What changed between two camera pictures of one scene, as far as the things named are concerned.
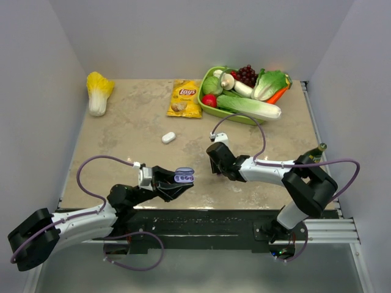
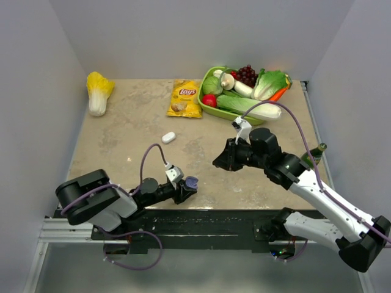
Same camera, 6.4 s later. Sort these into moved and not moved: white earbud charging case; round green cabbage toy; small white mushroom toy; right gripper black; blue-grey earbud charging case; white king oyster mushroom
Moved: right gripper black; blue-grey earbud charging case
Not moved: white king oyster mushroom; white earbud charging case; round green cabbage toy; small white mushroom toy
